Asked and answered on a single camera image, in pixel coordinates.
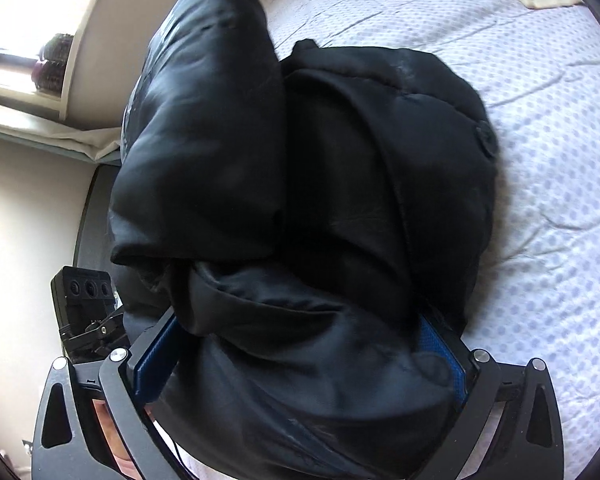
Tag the white window sill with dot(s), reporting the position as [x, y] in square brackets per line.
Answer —
[25, 92]

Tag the dark navy padded jacket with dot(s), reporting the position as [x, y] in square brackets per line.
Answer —
[305, 210]

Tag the dark red woven pot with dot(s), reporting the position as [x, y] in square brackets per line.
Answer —
[54, 65]

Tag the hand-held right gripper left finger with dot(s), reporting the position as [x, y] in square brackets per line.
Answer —
[155, 355]

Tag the person's left forearm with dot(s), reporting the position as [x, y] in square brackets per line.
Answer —
[117, 440]

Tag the beige cloth with grey edge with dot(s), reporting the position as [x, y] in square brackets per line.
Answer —
[55, 137]

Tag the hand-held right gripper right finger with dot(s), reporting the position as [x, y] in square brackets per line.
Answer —
[442, 345]

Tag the dark bed frame panel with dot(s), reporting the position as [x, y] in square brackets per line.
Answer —
[92, 220]

